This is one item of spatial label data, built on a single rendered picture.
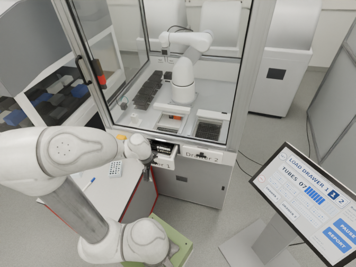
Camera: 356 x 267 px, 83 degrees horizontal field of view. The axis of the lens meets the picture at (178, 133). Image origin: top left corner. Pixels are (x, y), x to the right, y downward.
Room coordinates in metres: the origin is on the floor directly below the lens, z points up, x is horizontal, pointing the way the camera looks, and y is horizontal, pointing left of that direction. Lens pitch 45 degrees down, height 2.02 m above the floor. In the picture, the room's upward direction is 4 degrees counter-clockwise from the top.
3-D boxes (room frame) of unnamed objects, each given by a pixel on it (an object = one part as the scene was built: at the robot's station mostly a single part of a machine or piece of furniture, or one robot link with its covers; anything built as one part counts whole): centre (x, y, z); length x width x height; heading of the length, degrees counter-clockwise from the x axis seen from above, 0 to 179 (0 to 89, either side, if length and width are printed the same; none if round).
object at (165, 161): (0.87, 0.18, 0.87); 0.29 x 0.02 x 0.11; 71
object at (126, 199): (0.86, 0.62, 0.38); 0.62 x 0.58 x 0.76; 71
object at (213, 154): (0.90, -0.16, 0.87); 0.29 x 0.02 x 0.11; 71
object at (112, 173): (0.89, 0.49, 0.78); 0.12 x 0.08 x 0.04; 3
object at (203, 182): (1.44, -0.07, 0.40); 1.03 x 0.95 x 0.80; 71
